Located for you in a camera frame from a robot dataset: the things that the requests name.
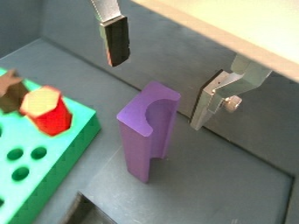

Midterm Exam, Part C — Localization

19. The red hexagonal prism block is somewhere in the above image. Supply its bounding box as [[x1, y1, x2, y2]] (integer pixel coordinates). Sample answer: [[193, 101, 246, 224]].
[[19, 86, 71, 137]]

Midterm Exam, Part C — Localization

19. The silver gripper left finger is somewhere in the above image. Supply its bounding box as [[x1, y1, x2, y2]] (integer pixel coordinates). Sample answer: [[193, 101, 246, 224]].
[[89, 0, 129, 67]]

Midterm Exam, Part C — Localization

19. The brown star block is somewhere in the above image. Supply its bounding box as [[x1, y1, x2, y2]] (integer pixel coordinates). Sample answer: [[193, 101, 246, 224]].
[[0, 69, 27, 114]]

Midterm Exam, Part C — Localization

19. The green shape sorter board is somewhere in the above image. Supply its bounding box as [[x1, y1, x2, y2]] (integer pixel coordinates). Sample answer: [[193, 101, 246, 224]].
[[0, 98, 100, 224]]

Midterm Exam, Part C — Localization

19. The purple arch block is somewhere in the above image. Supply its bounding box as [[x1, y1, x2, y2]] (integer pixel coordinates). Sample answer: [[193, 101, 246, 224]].
[[116, 81, 181, 183]]

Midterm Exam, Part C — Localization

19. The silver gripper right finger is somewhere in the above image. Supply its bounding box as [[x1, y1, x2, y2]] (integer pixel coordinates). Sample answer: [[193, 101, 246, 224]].
[[190, 54, 272, 130]]

